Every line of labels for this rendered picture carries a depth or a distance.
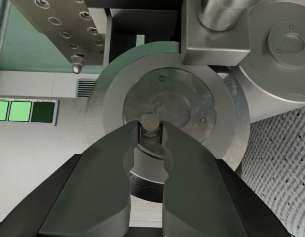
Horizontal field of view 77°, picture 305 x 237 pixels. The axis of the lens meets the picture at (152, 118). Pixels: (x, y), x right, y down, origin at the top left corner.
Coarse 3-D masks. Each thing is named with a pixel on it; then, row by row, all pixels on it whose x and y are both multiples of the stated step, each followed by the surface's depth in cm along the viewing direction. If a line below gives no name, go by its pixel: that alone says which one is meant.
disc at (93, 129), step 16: (144, 48) 18; (160, 48) 18; (176, 48) 18; (112, 64) 18; (96, 80) 18; (224, 80) 18; (96, 96) 17; (240, 96) 17; (96, 112) 17; (240, 112) 17; (96, 128) 17; (240, 128) 17; (240, 144) 16; (224, 160) 16; (240, 160) 16; (128, 176) 16; (144, 192) 16; (160, 192) 16
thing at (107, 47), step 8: (112, 24) 20; (112, 32) 20; (112, 40) 20; (120, 40) 25; (128, 40) 32; (104, 48) 19; (112, 48) 20; (120, 48) 25; (128, 48) 32; (104, 56) 18; (112, 56) 20; (104, 64) 18
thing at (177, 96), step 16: (144, 80) 15; (160, 80) 15; (176, 80) 15; (192, 80) 15; (128, 96) 15; (144, 96) 15; (160, 96) 16; (176, 96) 16; (192, 96) 15; (208, 96) 15; (128, 112) 15; (144, 112) 15; (160, 112) 15; (176, 112) 15; (192, 112) 15; (208, 112) 15; (192, 128) 15; (208, 128) 15; (144, 144) 14
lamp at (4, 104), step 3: (0, 102) 50; (3, 102) 50; (6, 102) 50; (0, 105) 50; (3, 105) 50; (6, 105) 50; (0, 108) 50; (3, 108) 50; (6, 108) 50; (0, 111) 50; (3, 111) 50; (6, 111) 50; (0, 114) 49; (3, 114) 49; (0, 117) 49; (3, 117) 49
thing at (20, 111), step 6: (12, 102) 50; (18, 102) 50; (24, 102) 50; (12, 108) 50; (18, 108) 50; (24, 108) 50; (12, 114) 49; (18, 114) 49; (24, 114) 49; (18, 120) 49; (24, 120) 49
